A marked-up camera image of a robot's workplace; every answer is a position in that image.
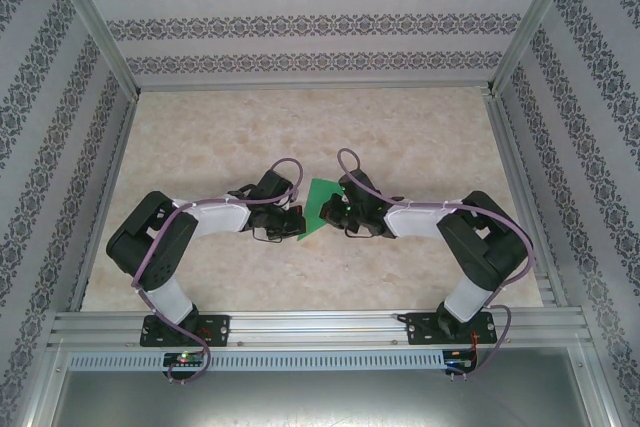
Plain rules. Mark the green cloth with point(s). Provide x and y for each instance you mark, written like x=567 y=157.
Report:
x=315 y=207

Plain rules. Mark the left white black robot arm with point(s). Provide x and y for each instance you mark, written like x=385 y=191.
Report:
x=220 y=219

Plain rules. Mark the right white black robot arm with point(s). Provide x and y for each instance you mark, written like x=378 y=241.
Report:
x=415 y=222

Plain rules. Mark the grey metal sheet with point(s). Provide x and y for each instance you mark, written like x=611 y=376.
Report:
x=320 y=397

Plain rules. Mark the aluminium mounting rail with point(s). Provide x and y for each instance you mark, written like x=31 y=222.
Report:
x=310 y=327

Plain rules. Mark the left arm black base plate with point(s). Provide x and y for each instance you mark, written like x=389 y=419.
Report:
x=215 y=329

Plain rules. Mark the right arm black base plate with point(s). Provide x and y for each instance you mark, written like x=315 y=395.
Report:
x=420 y=332

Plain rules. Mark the aluminium side rail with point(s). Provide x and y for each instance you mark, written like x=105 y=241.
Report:
x=520 y=187
x=107 y=197

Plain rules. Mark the aluminium frame post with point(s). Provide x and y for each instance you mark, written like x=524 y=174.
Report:
x=95 y=27
x=535 y=22

